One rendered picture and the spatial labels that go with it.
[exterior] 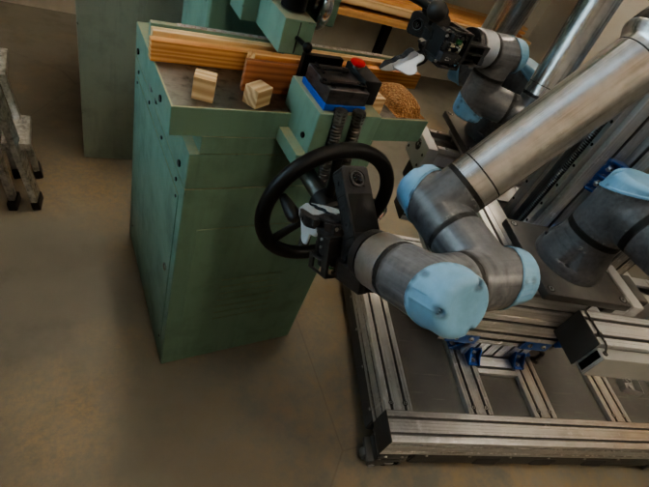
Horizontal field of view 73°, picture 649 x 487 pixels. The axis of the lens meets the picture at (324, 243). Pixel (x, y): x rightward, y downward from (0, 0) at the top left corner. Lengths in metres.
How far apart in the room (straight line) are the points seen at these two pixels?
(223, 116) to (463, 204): 0.47
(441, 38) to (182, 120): 0.51
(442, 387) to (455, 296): 1.07
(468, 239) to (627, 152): 0.73
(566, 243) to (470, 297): 0.59
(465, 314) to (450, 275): 0.04
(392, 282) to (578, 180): 0.80
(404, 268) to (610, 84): 0.33
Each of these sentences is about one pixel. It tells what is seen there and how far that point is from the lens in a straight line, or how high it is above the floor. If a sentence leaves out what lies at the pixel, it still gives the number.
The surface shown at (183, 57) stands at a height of 0.91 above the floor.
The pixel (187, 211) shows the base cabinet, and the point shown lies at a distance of 0.99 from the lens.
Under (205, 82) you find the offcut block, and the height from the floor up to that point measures 0.94.
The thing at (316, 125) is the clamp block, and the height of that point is 0.94.
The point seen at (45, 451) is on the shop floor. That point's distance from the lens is 1.42.
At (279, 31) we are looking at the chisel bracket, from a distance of 0.97.
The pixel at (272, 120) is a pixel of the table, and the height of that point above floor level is 0.88.
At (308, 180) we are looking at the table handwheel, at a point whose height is 0.82.
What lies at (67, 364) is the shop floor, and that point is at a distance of 1.52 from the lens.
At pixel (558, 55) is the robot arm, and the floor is 1.13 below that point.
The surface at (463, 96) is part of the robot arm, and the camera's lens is 1.12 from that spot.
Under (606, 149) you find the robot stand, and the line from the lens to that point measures 1.19.
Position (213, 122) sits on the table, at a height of 0.87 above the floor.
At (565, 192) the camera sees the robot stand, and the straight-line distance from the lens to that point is 1.23.
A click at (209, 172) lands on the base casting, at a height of 0.75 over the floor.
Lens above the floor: 1.32
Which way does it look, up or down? 41 degrees down
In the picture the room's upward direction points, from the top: 25 degrees clockwise
